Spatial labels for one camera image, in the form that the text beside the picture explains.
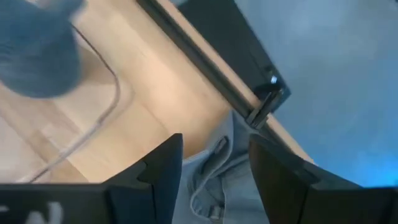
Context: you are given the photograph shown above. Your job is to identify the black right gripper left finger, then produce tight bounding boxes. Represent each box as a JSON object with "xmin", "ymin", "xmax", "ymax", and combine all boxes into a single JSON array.
[{"xmin": 102, "ymin": 133, "xmax": 184, "ymax": 224}]

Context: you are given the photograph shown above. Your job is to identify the light blue denim cap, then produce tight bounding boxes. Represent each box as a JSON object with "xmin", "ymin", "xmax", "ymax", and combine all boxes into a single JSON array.
[{"xmin": 172, "ymin": 110, "xmax": 272, "ymax": 224}]

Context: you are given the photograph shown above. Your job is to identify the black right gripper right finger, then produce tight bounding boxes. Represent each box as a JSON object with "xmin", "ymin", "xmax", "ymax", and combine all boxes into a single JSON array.
[{"xmin": 248, "ymin": 133, "xmax": 320, "ymax": 224}]

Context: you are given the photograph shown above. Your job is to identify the grey knit beanie hat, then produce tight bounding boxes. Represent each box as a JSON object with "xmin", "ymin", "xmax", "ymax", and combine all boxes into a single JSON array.
[{"xmin": 0, "ymin": 0, "xmax": 84, "ymax": 99}]

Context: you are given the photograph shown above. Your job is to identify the black aluminium table frame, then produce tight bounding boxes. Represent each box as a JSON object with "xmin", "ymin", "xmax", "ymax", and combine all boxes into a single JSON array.
[{"xmin": 136, "ymin": 0, "xmax": 315, "ymax": 162}]

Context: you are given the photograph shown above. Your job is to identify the clear plastic bin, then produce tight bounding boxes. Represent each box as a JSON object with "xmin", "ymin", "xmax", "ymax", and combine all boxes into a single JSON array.
[{"xmin": 0, "ymin": 23, "xmax": 122, "ymax": 184}]

